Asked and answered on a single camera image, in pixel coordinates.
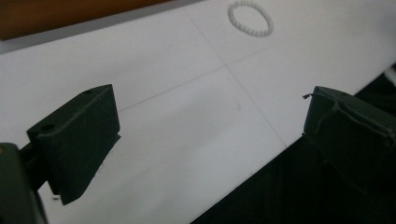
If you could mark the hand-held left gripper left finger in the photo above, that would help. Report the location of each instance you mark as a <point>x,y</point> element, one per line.
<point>77,140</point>

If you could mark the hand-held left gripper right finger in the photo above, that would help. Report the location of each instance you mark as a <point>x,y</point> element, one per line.
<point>351,137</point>

